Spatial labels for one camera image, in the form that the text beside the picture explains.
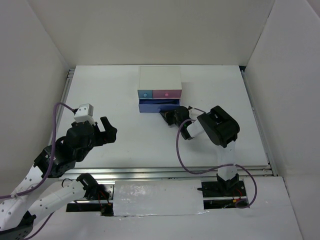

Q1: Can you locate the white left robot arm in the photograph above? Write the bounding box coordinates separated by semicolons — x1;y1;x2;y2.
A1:
0;116;118;240

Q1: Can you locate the light blue drawer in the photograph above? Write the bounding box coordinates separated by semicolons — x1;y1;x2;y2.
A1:
137;89;153;99

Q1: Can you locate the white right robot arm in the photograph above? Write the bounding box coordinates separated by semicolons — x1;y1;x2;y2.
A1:
160;105;240;196

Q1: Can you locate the aluminium rail frame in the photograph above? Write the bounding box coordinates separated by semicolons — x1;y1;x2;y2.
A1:
57;164;278;181

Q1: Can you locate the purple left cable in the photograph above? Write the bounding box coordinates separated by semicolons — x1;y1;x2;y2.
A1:
0;102;78;240

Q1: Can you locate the pink drawer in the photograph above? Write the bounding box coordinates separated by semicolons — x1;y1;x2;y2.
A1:
152;89;182;99

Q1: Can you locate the white drawer cabinet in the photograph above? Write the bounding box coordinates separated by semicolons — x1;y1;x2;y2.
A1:
137;66;182;91

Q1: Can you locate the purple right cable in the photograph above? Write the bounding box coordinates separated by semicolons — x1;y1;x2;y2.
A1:
176;106;258;210

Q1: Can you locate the white foam block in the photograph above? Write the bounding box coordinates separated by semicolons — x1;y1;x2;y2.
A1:
113;179;205;217

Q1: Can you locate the purple cable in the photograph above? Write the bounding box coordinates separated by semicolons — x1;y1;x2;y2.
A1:
176;106;258;210
0;102;78;240

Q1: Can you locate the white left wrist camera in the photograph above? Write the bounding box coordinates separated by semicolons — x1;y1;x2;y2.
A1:
73;103;96;125

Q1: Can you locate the purple drawer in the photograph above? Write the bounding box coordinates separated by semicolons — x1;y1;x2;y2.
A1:
138;99;180;113

